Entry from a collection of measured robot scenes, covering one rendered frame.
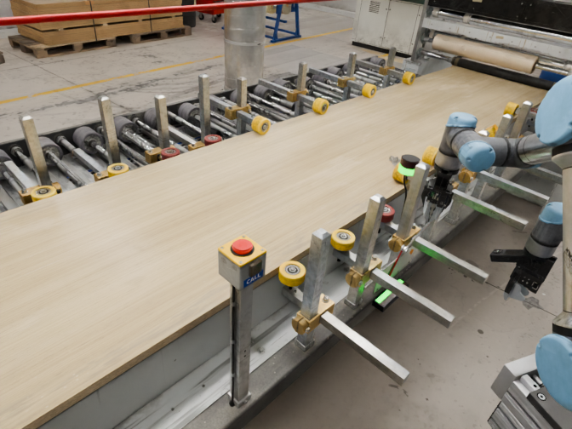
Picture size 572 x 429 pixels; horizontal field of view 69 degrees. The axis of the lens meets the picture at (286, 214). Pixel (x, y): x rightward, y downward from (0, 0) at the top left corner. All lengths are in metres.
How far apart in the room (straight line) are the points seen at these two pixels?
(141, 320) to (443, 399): 1.53
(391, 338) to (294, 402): 0.65
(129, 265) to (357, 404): 1.25
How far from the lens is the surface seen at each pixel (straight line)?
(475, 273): 1.51
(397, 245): 1.51
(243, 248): 0.80
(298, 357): 1.30
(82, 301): 1.23
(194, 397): 1.32
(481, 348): 2.51
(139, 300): 1.19
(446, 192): 1.30
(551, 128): 0.82
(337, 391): 2.10
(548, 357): 0.83
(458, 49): 3.80
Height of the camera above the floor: 1.75
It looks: 35 degrees down
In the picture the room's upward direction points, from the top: 5 degrees clockwise
